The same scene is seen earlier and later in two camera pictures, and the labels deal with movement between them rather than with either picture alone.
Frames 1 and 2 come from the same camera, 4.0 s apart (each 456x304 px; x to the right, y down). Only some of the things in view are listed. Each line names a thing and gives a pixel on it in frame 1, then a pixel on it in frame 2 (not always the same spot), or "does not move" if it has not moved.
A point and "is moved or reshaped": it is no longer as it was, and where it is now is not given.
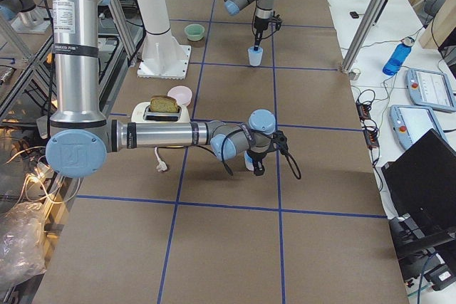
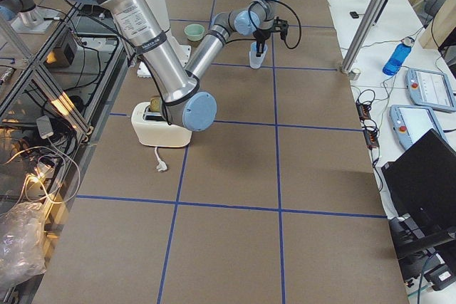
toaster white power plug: (162, 165) does not move
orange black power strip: (369, 126) does not move
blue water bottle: (395, 61) does not move
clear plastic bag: (23, 240) does not move
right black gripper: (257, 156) -> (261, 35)
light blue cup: (249, 162) -> (254, 59)
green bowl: (195, 32) does not move
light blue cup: (255, 55) is moved or reshaped
